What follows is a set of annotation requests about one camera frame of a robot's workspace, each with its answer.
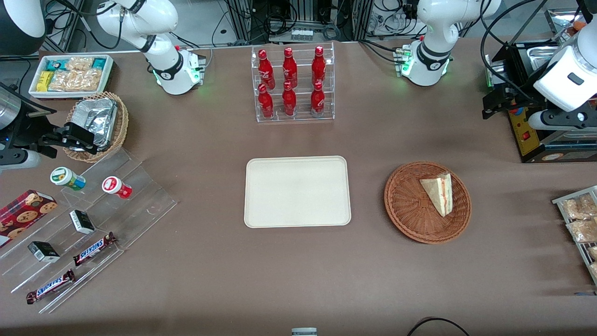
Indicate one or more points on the clear acrylic bottle rack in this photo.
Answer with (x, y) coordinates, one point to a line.
(303, 114)

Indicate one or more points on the clear acrylic stepped stand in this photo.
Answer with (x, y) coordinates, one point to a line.
(140, 205)

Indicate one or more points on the small black box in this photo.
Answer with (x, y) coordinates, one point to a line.
(82, 221)
(43, 252)

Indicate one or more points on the silver foil package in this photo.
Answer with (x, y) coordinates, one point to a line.
(95, 119)

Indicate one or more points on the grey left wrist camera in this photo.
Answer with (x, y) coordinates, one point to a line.
(541, 120)

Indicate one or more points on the small clear cracker bag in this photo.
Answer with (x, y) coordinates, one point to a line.
(79, 64)

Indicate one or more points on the Snickers chocolate bar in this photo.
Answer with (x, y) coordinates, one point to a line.
(93, 249)
(50, 287)

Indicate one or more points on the red cola bottle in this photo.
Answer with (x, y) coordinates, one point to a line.
(289, 66)
(317, 99)
(266, 101)
(289, 100)
(318, 65)
(265, 67)

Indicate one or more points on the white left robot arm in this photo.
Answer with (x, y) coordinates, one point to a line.
(433, 28)

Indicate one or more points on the clear nut snack bag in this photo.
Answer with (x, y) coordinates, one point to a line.
(594, 269)
(583, 231)
(593, 253)
(580, 207)

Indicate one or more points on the yellow snack pack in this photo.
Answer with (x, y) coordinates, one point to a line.
(44, 81)

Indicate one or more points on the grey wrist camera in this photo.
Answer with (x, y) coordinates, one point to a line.
(541, 120)
(18, 159)

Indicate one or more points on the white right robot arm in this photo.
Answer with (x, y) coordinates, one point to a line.
(158, 18)

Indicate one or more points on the grey metal block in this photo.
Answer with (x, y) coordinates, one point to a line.
(304, 332)

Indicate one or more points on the light tan wicker basket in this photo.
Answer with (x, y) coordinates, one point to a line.
(122, 123)

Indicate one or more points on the green label white cup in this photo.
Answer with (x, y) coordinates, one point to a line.
(65, 177)

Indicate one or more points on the triangle sandwich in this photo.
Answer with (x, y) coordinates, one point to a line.
(438, 193)

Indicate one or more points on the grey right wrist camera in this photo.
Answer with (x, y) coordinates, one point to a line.
(18, 159)

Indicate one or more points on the brown round wicker basket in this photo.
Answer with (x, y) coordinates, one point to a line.
(408, 205)

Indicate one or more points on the white rectangular snack bin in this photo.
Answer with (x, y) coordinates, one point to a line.
(110, 70)

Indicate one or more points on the red chocolate cookie box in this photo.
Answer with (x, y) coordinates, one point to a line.
(23, 214)

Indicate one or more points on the white power strip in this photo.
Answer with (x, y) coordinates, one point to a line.
(301, 34)

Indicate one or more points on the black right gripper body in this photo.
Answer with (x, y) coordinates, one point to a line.
(33, 130)

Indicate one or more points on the red label white cup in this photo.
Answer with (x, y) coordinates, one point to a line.
(115, 186)

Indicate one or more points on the teal snack pack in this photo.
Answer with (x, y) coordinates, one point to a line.
(99, 63)
(57, 64)

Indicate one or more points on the large clear cracker bag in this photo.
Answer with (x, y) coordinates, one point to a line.
(77, 80)

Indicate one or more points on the cream rectangular tray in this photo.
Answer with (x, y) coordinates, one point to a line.
(297, 192)

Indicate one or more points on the black appliance yellow panel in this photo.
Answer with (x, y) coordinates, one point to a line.
(559, 151)

